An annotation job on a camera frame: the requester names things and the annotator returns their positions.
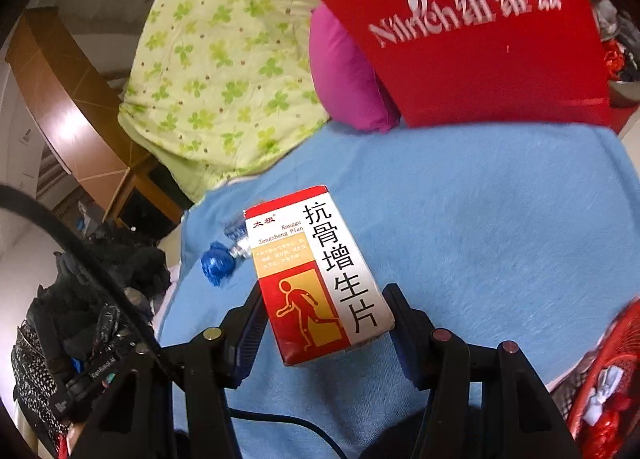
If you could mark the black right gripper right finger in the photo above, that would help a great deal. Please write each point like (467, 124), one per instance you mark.
(518, 417)

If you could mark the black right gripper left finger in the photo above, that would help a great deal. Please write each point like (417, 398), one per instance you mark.
(135, 416)

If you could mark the red white medicine box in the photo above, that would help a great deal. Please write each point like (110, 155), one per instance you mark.
(320, 295)

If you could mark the black clothes pile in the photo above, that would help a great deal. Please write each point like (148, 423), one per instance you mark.
(134, 262)

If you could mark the crumpled blue plastic bag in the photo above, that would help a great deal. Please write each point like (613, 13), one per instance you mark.
(217, 263)

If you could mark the crumpled silver foil wrapper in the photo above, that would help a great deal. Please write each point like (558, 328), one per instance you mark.
(236, 232)

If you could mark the blue blanket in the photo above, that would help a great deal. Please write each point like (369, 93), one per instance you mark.
(522, 232)

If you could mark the green clover quilt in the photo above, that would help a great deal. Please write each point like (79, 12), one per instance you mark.
(221, 90)

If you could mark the magenta pillow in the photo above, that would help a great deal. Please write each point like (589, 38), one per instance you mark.
(345, 82)

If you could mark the red paper bag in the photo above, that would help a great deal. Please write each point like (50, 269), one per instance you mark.
(459, 61)

